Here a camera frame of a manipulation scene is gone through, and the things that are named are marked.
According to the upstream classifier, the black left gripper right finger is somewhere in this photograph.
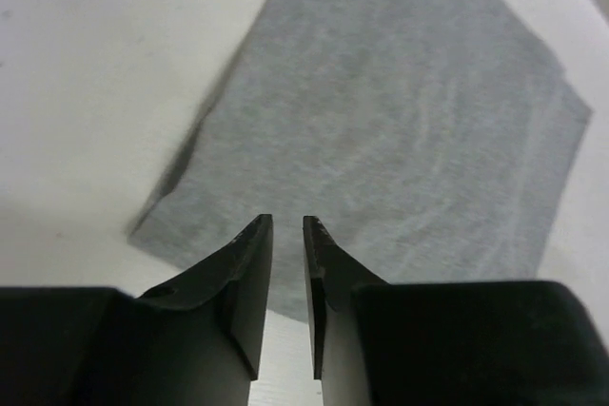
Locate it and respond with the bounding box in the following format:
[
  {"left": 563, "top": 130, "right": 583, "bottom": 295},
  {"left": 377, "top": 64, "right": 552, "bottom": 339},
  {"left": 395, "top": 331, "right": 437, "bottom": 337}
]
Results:
[{"left": 303, "top": 216, "right": 608, "bottom": 405}]

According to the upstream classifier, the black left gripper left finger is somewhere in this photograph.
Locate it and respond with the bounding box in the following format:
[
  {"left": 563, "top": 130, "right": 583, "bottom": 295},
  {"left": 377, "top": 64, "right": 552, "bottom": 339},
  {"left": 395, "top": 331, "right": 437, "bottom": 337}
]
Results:
[{"left": 1, "top": 215, "right": 273, "bottom": 405}]

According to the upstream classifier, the grey tank top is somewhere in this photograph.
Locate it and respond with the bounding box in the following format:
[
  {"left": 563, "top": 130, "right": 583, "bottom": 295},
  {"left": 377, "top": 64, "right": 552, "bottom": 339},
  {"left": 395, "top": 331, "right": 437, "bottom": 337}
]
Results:
[{"left": 130, "top": 0, "right": 590, "bottom": 320}]

